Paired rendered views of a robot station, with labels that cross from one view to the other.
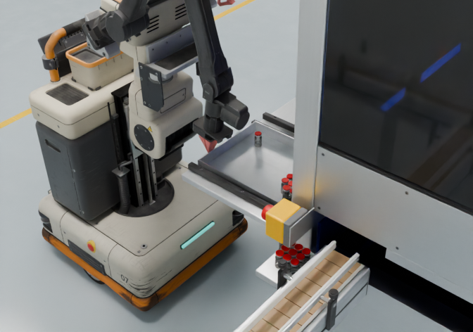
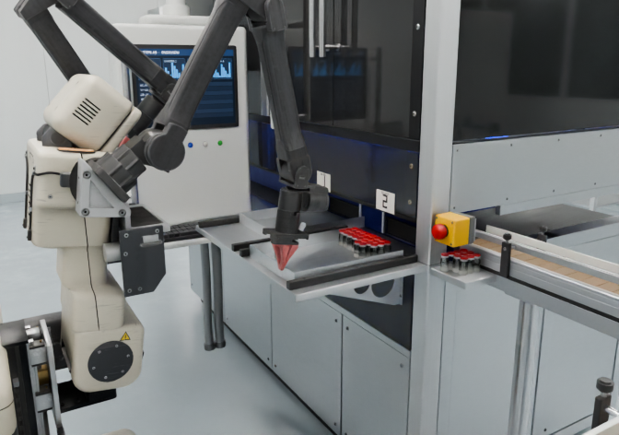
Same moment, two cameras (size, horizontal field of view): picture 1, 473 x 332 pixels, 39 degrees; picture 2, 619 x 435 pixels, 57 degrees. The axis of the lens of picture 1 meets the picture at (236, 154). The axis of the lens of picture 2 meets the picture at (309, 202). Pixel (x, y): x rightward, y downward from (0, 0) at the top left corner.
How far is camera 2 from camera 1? 1.83 m
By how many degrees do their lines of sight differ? 68
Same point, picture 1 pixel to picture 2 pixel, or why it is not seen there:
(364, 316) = (486, 289)
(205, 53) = (297, 132)
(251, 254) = not seen: outside the picture
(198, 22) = (290, 97)
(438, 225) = (529, 158)
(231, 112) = (319, 193)
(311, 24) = (450, 32)
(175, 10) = not seen: hidden behind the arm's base
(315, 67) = (453, 70)
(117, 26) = (173, 145)
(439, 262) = (530, 188)
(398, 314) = not seen: hidden behind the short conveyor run
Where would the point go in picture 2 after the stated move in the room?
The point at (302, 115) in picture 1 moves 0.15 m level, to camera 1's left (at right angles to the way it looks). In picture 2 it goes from (442, 121) to (437, 127)
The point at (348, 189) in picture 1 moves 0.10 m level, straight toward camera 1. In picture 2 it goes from (475, 170) to (513, 174)
